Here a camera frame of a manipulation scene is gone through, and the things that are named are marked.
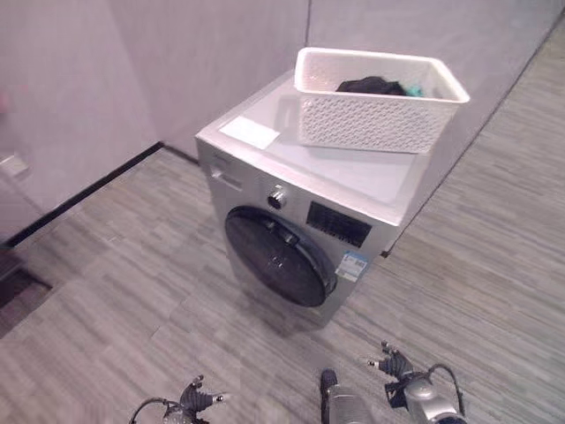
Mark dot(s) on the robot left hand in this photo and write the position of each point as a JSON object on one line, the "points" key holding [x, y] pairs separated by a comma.
{"points": [[196, 396]]}

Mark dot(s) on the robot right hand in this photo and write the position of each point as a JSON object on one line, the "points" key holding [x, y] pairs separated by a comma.
{"points": [[395, 362]]}

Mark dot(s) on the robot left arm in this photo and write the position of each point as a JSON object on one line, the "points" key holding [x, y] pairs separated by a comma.
{"points": [[174, 415]]}

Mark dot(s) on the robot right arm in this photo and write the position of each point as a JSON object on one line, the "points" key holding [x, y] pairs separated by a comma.
{"points": [[419, 397]]}

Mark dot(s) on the black washer display panel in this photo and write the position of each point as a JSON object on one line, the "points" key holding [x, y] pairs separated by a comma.
{"points": [[337, 223]]}

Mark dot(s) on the round dark washer door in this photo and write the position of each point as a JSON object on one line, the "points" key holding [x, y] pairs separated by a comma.
{"points": [[278, 260]]}

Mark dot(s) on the silver washer control knob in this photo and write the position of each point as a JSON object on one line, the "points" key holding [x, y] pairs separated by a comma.
{"points": [[276, 199]]}

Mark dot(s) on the washer detergent drawer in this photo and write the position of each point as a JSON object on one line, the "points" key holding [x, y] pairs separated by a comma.
{"points": [[225, 170]]}

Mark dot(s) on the white perforated laundry basket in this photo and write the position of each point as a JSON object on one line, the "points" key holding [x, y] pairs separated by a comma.
{"points": [[375, 123]]}

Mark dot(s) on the robot silver leg dark foot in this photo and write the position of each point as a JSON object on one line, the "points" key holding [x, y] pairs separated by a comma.
{"points": [[342, 399]]}

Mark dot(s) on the blue white energy label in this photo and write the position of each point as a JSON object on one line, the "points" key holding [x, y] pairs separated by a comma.
{"points": [[352, 265]]}

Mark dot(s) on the silver front-load washing machine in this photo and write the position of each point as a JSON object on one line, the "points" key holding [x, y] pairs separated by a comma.
{"points": [[353, 176]]}

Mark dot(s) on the white paper sheet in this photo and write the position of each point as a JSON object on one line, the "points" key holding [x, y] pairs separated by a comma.
{"points": [[249, 131]]}

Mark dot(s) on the teal garment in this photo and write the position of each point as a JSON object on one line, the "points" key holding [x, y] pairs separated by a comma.
{"points": [[415, 91]]}

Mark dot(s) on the black garment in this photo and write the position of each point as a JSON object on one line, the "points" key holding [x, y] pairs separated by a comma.
{"points": [[368, 85]]}

